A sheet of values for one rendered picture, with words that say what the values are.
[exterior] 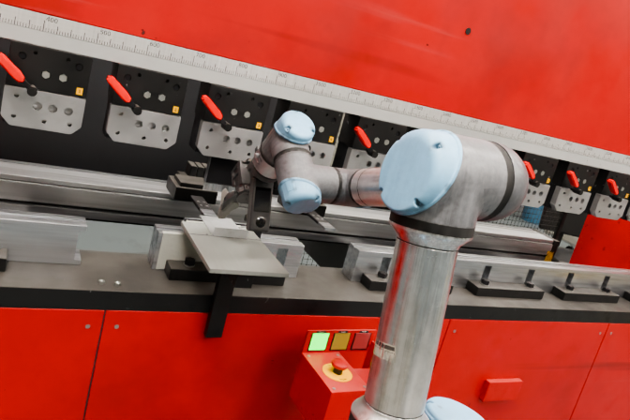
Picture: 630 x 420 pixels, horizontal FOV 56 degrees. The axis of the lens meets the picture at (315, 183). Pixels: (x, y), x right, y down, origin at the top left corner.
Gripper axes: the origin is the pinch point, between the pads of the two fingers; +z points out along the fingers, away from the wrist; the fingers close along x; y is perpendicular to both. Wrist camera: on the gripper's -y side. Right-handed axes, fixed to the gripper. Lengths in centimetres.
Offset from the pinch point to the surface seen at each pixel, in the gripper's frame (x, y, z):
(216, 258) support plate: 7.2, -12.9, -4.8
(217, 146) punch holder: 6.1, 13.8, -8.6
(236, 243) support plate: -0.6, -5.6, 1.4
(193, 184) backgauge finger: 2.4, 21.5, 19.6
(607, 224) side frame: -214, 42, 38
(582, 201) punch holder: -122, 15, -10
